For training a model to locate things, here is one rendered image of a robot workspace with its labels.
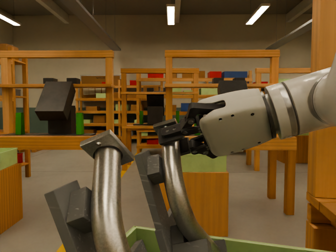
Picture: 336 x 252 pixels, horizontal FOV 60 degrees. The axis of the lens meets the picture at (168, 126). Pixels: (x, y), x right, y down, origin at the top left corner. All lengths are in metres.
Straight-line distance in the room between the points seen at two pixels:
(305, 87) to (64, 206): 0.34
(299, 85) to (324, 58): 0.81
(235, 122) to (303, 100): 0.10
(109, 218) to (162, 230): 0.19
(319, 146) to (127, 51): 10.12
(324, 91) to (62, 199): 0.32
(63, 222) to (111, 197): 0.05
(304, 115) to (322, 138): 0.81
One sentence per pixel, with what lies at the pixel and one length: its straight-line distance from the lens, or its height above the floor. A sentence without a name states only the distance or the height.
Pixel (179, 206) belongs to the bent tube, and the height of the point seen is 1.08.
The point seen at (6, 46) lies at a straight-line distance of 5.51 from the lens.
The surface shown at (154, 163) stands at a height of 1.14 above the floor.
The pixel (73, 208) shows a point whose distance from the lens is 0.31.
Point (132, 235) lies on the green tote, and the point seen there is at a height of 0.95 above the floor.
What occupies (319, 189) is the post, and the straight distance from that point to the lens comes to 1.28.
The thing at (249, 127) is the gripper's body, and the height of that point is 1.20.
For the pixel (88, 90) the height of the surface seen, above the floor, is 1.89.
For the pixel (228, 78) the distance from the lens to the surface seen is 7.81.
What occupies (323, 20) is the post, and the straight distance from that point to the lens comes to 1.29.
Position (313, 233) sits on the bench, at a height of 0.74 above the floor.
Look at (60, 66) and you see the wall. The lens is 11.60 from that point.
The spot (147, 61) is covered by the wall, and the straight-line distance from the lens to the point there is 10.91.
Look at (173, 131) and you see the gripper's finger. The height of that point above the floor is 1.19.
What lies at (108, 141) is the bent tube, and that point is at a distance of 0.33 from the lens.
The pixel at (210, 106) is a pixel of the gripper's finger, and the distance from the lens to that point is 0.43.
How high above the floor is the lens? 1.23
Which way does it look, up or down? 3 degrees down
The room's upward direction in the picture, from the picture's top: straight up
